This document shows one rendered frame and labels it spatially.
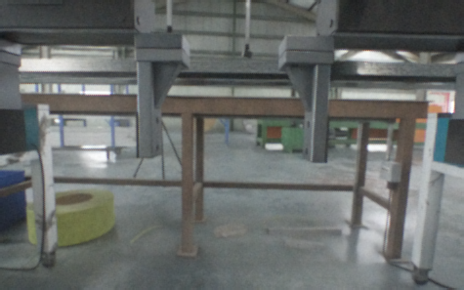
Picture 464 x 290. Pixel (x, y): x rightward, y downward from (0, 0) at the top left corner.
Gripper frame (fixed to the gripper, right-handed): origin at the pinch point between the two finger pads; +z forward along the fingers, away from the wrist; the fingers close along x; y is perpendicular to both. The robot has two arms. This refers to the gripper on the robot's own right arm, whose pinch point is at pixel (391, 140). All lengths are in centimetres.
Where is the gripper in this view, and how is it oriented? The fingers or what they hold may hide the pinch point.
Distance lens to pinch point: 25.0
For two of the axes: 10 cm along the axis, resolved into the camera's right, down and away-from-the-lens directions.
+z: -0.2, 9.9, 1.1
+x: 10.0, 0.3, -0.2
